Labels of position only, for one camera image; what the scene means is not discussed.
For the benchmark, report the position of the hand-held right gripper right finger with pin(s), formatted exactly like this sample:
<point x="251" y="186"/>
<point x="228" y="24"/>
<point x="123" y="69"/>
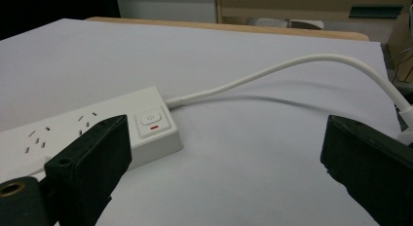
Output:
<point x="370" y="161"/>

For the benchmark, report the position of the light wooden cabinet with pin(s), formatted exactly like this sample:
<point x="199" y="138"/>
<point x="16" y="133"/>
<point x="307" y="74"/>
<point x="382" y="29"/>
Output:
<point x="308" y="7"/>

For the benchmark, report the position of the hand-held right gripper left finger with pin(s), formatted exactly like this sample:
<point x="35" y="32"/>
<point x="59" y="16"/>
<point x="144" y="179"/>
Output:
<point x="94" y="158"/>

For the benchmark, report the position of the wooden table edge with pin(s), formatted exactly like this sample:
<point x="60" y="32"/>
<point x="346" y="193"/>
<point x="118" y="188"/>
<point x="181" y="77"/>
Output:
<point x="227" y="27"/>

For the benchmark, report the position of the white power strip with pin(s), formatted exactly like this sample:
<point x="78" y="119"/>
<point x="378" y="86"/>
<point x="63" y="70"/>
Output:
<point x="142" y="128"/>

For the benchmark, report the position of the white table cover sheet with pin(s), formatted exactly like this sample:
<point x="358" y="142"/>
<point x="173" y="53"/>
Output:
<point x="227" y="122"/>

